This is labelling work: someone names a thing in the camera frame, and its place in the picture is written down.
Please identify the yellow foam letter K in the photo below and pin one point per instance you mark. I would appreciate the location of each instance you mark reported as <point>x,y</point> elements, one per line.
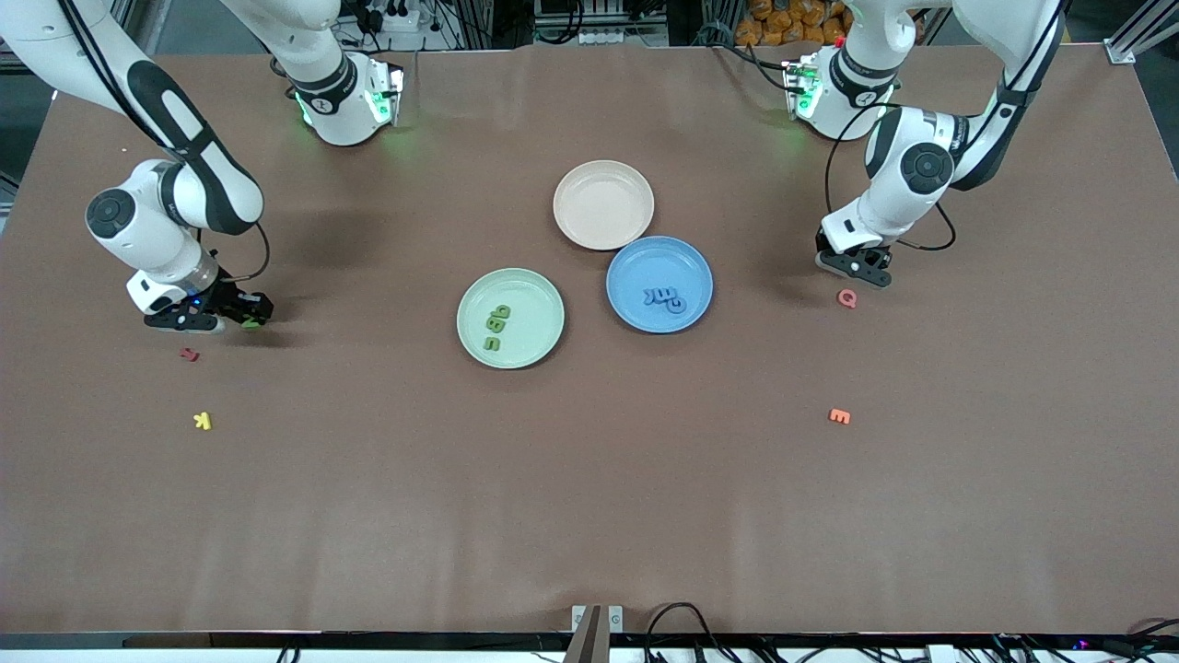
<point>203,421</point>

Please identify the beige plate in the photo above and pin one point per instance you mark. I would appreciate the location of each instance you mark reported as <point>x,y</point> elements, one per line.
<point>603,204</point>

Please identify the brown mounting post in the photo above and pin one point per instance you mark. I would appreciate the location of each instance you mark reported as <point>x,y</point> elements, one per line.
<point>589,640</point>

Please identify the blue foam letter X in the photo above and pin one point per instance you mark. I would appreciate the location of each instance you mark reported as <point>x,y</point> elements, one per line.
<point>655,297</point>

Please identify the blue plate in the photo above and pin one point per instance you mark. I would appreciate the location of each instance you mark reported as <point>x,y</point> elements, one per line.
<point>645,262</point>

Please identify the brown table cover sheet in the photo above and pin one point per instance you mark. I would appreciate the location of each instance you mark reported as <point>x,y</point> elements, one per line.
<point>589,479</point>

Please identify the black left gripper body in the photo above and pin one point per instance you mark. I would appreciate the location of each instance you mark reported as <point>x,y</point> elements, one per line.
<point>877,251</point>

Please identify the white power strip with plugs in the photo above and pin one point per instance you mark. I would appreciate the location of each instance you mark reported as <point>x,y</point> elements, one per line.
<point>405,20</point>

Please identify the silver mounting bracket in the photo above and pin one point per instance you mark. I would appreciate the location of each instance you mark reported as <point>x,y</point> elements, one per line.
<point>615,619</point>

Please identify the green foam digit nine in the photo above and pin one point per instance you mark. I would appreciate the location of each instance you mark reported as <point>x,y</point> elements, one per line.
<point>500,311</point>

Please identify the aluminium frame post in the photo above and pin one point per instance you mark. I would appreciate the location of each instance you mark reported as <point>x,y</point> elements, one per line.
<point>1122,53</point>

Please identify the blue foam letter G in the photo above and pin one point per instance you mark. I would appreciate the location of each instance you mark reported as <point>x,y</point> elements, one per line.
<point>682,307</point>

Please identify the green plate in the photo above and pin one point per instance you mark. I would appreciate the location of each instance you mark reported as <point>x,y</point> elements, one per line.
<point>534,304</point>

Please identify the pink foam letter Q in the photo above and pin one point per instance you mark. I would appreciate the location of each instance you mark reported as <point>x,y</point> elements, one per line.
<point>846,297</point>

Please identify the blue foam letter M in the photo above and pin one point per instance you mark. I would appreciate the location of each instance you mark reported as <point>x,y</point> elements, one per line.
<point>671,293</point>

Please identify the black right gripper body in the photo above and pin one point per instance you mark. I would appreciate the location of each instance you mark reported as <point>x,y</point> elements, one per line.
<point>226,295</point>

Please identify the orange foam letter E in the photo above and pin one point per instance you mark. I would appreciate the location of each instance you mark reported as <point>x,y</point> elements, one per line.
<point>839,416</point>

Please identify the small white power strip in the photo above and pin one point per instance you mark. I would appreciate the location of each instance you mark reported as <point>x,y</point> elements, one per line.
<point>599,37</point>

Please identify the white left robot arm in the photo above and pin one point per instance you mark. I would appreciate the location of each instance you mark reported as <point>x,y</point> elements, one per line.
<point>898,198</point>

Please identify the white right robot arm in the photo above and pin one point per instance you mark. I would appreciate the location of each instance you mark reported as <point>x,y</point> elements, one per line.
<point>161,239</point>

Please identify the orange fruit net bag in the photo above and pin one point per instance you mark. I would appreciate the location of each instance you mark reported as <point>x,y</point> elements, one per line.
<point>783,23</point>

